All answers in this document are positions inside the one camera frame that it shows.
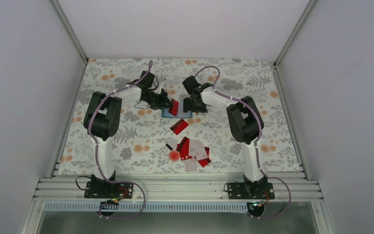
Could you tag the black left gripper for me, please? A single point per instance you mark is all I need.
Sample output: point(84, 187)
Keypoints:
point(161, 104)

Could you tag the blue leather card holder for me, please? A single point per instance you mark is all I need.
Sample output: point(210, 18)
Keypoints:
point(181, 113)

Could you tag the white cable duct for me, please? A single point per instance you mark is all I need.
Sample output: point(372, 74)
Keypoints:
point(133, 207)

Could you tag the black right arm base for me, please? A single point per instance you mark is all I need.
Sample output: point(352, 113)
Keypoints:
point(261, 189)

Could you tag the red card with black stripe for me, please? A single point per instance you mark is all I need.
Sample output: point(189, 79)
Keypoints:
point(173, 110)

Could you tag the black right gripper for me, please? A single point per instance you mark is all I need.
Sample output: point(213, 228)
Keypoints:
point(187, 107)

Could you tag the small red card right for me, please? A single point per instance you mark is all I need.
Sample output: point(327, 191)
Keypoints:
point(207, 150)

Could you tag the white card with red circle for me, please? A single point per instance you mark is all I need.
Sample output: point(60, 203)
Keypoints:
point(173, 153)

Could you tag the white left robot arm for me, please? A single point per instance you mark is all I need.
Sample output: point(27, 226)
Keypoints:
point(103, 117)

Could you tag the aluminium corner post right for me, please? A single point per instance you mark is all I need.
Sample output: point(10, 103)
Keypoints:
point(294, 32)

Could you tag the aluminium corner post left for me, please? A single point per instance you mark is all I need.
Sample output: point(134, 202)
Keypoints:
point(66, 24)

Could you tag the aluminium rail frame front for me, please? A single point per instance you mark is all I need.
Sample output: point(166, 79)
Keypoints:
point(177, 188)

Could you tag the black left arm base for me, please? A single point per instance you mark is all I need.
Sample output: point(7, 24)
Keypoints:
point(99, 188)

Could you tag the aluminium corner post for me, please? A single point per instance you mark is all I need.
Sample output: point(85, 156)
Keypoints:
point(294, 32)
point(66, 24)

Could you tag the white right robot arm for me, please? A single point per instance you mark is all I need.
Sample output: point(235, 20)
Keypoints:
point(244, 121)

